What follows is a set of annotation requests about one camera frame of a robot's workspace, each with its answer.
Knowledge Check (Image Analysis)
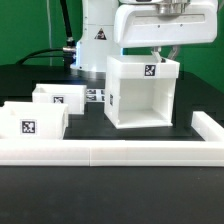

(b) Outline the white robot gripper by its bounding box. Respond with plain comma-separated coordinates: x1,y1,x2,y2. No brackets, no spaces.
114,0,218,63

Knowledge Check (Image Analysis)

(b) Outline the white drawer cabinet box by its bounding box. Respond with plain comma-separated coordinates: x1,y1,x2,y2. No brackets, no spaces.
104,55,180,129

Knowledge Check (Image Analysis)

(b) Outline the white front drawer tray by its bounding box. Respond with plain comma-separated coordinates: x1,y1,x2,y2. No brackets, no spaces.
0,101,68,139

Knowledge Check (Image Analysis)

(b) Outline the white drawer tray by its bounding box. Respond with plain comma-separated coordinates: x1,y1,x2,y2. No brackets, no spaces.
0,101,68,139
32,84,87,115

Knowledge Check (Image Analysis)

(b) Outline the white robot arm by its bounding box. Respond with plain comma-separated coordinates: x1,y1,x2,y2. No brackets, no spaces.
71,0,219,78

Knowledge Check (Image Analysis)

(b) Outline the white rear drawer tray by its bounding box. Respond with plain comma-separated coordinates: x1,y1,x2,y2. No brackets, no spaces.
32,84,87,115

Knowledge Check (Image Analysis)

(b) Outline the white marker tag sheet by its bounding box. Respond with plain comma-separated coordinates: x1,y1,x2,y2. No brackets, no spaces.
86,89,105,102

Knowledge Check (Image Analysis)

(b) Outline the white right fence rail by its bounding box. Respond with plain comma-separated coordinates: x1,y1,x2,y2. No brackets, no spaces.
191,111,224,142

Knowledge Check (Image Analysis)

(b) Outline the white fence rail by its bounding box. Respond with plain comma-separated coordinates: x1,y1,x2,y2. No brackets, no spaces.
191,111,224,142
0,140,224,167

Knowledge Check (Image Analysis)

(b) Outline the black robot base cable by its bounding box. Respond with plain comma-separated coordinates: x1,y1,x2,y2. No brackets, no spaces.
14,0,78,70

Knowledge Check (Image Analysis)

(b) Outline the white front fence rail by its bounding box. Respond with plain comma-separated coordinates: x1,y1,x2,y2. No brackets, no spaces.
0,140,224,167

